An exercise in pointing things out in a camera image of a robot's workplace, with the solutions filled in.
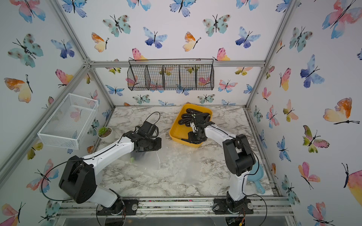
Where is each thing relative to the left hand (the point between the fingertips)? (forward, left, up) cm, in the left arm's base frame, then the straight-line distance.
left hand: (163, 145), depth 86 cm
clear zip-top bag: (-6, +13, -9) cm, 16 cm away
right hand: (+8, -18, -5) cm, 21 cm away
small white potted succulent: (+10, +39, -2) cm, 40 cm away
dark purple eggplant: (-4, +18, -5) cm, 19 cm away
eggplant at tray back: (+35, -17, -8) cm, 40 cm away
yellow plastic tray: (+16, -8, -10) cm, 21 cm away
